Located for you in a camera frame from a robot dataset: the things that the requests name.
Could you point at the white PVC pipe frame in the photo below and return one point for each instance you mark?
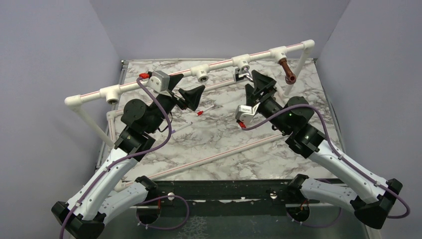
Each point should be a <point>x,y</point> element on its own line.
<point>113,93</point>

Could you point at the white purple marker pen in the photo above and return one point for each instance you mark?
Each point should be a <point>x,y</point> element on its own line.
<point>181,127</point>

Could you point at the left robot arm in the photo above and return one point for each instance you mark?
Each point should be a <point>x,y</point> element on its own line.
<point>148,128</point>

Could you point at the brown plastic faucet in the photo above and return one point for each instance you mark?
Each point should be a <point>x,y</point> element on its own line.
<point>290,77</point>

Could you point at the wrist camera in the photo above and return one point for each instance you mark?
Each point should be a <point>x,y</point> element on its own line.
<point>244,114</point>
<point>157,81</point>

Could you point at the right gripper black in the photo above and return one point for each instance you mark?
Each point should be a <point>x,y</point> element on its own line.
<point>261,83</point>

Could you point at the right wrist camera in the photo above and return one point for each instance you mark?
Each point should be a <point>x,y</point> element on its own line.
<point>244,114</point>

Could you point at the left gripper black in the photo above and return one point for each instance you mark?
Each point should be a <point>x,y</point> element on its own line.
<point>191,97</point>

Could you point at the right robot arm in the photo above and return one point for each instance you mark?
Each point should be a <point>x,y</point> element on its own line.
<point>368,196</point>

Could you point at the chrome metal faucet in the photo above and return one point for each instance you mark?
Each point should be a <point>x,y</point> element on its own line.
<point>241,74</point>

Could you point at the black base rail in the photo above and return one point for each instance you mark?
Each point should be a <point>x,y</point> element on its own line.
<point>222,198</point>

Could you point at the white red marker pen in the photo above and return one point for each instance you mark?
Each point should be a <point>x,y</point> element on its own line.
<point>199,113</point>

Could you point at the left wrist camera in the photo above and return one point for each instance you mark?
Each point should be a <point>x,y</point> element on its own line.
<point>157,81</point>

